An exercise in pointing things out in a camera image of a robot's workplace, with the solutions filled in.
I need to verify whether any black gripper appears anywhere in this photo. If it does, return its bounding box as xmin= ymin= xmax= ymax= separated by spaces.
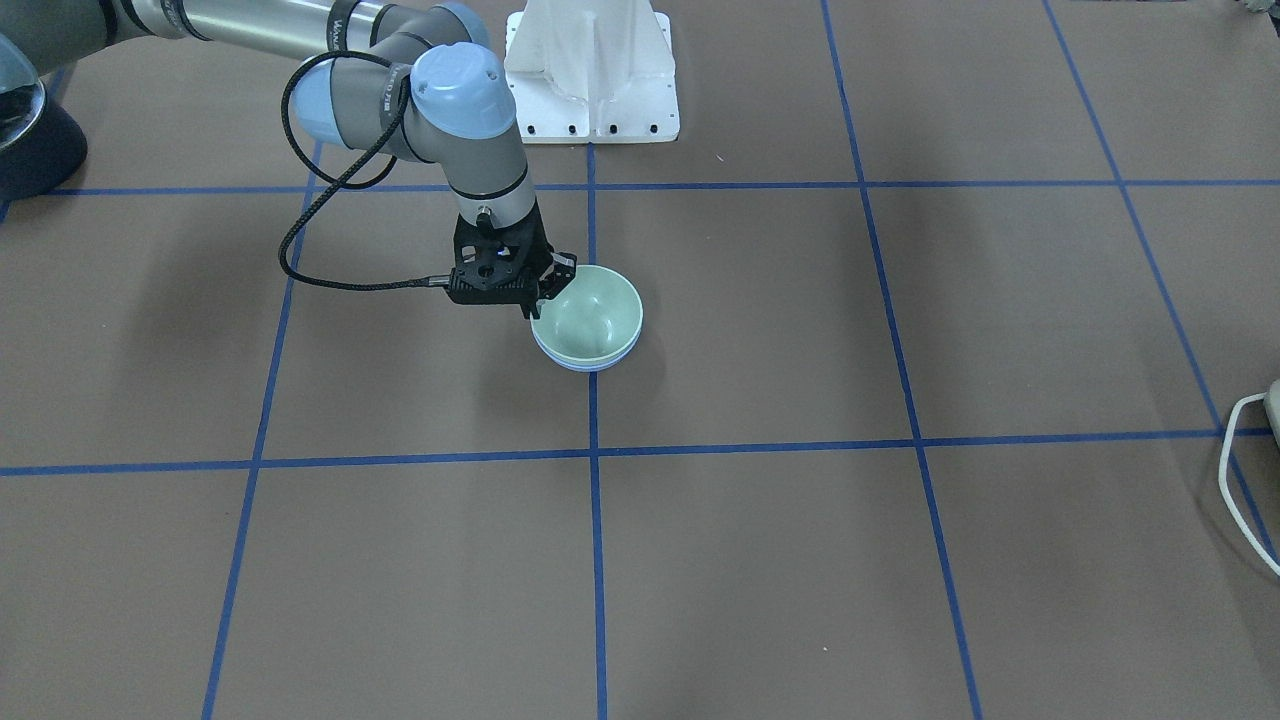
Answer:
xmin=445 ymin=205 xmax=579 ymax=320

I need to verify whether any green bowl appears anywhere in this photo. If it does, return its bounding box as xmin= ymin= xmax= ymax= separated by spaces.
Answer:
xmin=530 ymin=265 xmax=645 ymax=359

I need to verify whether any blue bowl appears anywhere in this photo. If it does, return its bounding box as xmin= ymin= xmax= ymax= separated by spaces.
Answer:
xmin=534 ymin=336 xmax=639 ymax=373

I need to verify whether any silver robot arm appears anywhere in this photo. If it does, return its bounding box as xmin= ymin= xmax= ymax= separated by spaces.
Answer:
xmin=1 ymin=1 xmax=576 ymax=319

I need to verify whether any dark blue pot with lid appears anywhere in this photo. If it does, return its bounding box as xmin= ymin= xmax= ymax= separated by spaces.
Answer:
xmin=1 ymin=35 xmax=88 ymax=202

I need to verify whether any silver white toaster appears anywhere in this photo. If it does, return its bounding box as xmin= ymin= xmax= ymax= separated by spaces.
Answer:
xmin=1258 ymin=379 xmax=1279 ymax=448

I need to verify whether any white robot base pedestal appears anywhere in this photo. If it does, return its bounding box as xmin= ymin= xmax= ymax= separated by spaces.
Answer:
xmin=504 ymin=1 xmax=681 ymax=145

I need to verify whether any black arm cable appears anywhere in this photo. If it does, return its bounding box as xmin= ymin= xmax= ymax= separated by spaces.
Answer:
xmin=279 ymin=53 xmax=453 ymax=292

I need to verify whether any white toaster power cable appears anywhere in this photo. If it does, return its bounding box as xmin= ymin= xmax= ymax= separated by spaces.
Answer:
xmin=1219 ymin=393 xmax=1280 ymax=578

